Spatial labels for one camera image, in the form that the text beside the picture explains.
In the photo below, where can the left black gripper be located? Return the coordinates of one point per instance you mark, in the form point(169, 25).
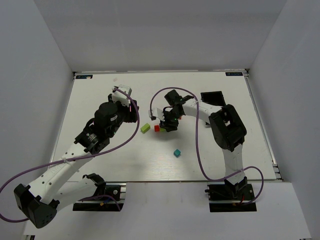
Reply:
point(131, 113)

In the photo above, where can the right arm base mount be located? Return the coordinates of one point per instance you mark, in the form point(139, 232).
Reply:
point(221, 201)

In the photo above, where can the blue corner label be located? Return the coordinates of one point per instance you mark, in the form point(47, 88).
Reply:
point(83, 76)
point(235, 74)

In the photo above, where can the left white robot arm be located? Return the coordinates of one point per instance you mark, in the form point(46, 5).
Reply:
point(41, 199)

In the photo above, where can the teal cube block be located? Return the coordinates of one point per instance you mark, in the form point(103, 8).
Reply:
point(177, 153)

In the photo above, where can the left blue corner label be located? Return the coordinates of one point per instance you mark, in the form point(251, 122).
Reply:
point(83, 76)

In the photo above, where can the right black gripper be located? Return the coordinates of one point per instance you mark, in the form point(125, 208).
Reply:
point(169, 125)

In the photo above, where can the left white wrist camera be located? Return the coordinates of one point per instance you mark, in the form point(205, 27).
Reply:
point(120, 94)

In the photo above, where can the right blue corner label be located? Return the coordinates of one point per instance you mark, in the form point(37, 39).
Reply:
point(235, 74)

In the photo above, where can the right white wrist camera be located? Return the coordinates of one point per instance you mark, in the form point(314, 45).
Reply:
point(156, 113)

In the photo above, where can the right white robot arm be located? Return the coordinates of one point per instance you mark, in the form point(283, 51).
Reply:
point(227, 128)

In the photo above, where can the black plastic bin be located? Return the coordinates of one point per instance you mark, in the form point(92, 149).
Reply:
point(214, 98)

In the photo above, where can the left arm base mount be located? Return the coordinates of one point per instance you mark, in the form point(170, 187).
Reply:
point(110, 199)

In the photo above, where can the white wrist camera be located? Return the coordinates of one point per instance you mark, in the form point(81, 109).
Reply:
point(156, 113)
point(120, 94)

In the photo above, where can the flat green block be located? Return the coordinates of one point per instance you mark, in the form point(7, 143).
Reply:
point(146, 127)

